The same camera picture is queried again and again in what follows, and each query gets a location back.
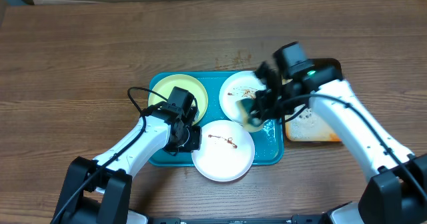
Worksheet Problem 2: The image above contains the yellow green sponge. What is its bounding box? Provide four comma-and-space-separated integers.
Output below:
237, 99, 266, 133

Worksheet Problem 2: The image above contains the white plate with sauce streak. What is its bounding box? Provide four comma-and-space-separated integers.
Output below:
191, 120, 255, 182

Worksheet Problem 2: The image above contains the yellow plate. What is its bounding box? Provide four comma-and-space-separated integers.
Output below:
149, 74, 209, 125

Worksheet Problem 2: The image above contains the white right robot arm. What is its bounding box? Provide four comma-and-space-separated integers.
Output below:
249, 58, 426, 223

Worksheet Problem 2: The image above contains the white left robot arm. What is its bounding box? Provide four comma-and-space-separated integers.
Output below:
51, 115, 201, 223

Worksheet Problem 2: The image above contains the black tray with soapy water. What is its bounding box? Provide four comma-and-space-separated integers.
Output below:
283, 58, 344, 143

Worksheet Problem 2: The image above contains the teal plastic tray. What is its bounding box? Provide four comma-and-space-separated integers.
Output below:
149, 71, 284, 167

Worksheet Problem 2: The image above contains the white plate with brown smears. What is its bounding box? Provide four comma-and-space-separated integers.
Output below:
219, 71, 266, 123

